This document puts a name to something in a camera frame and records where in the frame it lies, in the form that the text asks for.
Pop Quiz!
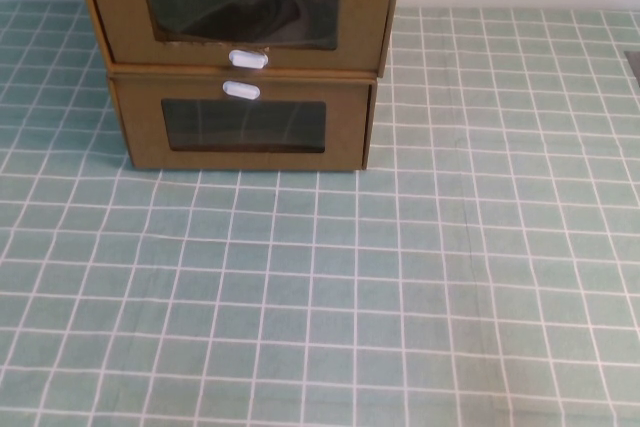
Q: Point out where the green checkered tablecloth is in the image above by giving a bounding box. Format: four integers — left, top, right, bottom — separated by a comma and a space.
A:
0, 0, 640, 427

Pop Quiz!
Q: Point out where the cardboard shoe box shell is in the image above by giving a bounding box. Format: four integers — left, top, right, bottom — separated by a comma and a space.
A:
71, 0, 404, 79
108, 70, 377, 171

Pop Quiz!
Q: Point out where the white plastic drawer handle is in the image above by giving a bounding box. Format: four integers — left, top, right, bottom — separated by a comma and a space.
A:
228, 49, 270, 70
222, 79, 262, 100

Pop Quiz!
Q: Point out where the cardboard drawer smooth window film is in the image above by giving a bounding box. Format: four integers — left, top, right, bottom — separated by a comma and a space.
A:
113, 77, 371, 171

